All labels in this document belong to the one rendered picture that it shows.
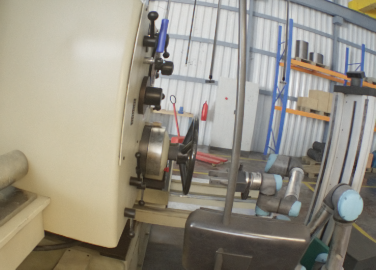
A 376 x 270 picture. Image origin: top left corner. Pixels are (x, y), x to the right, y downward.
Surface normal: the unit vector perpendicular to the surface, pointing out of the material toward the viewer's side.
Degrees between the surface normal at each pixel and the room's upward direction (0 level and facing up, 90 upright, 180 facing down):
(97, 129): 90
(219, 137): 90
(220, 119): 90
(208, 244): 109
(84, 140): 90
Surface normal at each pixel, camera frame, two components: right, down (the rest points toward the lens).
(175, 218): 0.00, 0.14
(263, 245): -0.29, 0.43
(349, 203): -0.22, -0.02
